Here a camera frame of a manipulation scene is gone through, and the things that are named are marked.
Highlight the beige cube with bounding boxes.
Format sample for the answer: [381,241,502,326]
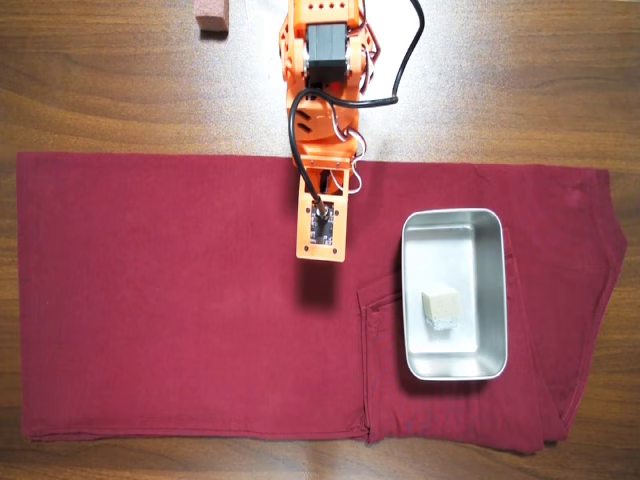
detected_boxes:
[421,287,461,322]

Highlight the reddish brown block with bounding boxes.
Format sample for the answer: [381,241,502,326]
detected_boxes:
[194,0,231,35]

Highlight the orange wrist camera module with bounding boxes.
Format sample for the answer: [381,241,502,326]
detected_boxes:
[295,192,347,264]

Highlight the rectangular metal tray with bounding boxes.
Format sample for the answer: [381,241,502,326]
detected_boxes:
[400,207,509,382]

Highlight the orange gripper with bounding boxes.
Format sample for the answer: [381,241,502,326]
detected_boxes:
[298,154,361,197]

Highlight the white red servo wires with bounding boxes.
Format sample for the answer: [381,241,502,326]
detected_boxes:
[332,102,367,196]
[357,17,382,94]

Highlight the maroon cloth trousers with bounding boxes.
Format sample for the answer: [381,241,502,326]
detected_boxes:
[16,152,629,455]

